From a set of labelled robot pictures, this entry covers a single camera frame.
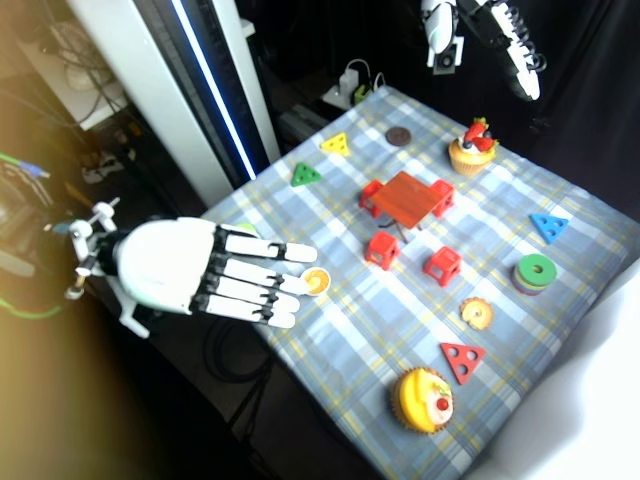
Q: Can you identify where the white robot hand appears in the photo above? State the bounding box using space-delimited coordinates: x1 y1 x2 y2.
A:
462 0 544 102
114 217 319 330

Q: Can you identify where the white blue-patterned ceramic cup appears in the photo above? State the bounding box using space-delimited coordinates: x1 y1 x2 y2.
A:
301 267 332 298

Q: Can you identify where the red toy chair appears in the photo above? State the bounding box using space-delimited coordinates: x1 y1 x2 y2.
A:
429 179 457 218
358 179 385 218
364 230 401 272
422 245 463 288

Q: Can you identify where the brown toy table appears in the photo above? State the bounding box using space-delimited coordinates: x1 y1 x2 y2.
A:
368 171 442 245

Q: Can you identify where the strawberry toy cupcake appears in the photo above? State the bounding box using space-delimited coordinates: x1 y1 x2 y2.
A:
446 116 501 177

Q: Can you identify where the green triangle block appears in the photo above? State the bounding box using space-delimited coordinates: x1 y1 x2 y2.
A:
290 162 323 189

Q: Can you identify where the white power strip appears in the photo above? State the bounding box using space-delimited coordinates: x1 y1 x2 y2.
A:
321 58 375 109

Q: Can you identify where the blue triangle block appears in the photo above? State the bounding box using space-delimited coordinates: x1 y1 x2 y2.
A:
528 212 571 246

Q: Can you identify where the white column with blue stripe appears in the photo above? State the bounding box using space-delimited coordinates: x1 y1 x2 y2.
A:
66 0 282 207

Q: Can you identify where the yellow triangle block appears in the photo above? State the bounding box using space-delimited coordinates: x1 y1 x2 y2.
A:
319 131 352 158

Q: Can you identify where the blue plaid table cloth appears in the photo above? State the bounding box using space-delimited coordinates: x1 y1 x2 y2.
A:
200 85 629 475

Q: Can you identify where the round toy tart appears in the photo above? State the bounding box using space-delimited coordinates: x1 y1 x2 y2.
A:
459 296 496 333

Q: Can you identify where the yellow toy cupcake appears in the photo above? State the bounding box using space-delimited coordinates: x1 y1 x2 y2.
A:
390 366 456 436

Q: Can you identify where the red triangle block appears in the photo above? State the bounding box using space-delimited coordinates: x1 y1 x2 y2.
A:
439 342 487 386

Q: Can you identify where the black floor cable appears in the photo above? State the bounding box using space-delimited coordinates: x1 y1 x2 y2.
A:
199 317 281 451

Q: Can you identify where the green cable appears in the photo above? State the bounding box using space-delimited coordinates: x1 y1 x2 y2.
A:
0 294 66 322

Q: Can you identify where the white shelf with cables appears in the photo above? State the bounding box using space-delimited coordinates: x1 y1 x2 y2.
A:
12 0 129 132

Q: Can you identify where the green ring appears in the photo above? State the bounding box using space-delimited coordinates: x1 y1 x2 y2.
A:
516 253 558 290

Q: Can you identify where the multicolour ring stack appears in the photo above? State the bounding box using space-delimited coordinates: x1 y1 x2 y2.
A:
511 263 551 297

